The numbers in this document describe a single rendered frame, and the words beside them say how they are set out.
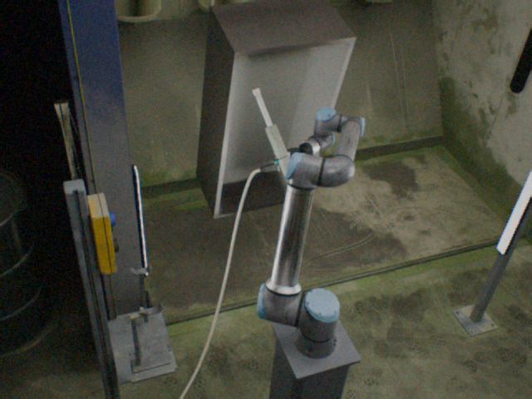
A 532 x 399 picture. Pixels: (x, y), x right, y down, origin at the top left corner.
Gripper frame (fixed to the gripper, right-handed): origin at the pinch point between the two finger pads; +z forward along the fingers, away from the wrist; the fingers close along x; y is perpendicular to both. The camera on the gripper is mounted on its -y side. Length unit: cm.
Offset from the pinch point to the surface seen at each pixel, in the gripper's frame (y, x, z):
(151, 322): 14, -34, 82
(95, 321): -1, -16, 107
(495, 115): 24, -52, -217
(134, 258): 42, -13, 66
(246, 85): 46, 38, -35
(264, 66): 35, 43, -43
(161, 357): 1, -44, 89
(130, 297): 59, -33, 70
